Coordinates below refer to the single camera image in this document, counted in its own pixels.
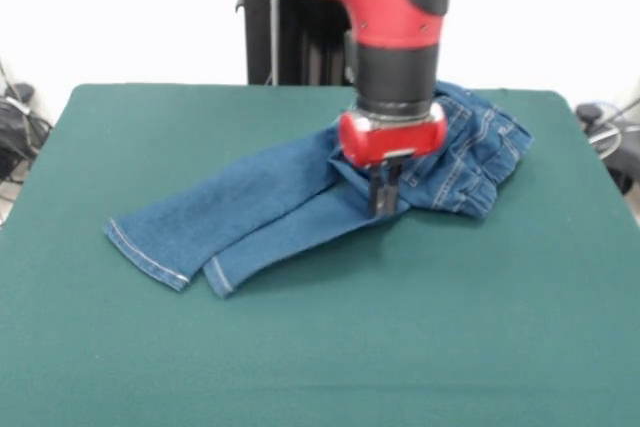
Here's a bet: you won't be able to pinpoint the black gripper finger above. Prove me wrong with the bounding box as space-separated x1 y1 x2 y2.
382 156 405 217
367 161 385 218

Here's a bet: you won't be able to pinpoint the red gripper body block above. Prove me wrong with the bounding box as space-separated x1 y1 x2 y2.
338 102 450 169

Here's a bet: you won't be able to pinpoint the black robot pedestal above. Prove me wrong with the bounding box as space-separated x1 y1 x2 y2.
232 0 361 88

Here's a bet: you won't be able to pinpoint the dark green table cloth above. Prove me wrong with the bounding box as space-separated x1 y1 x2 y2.
0 82 640 427

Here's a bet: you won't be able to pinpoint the blue denim jeans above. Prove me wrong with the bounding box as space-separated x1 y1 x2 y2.
102 80 535 298

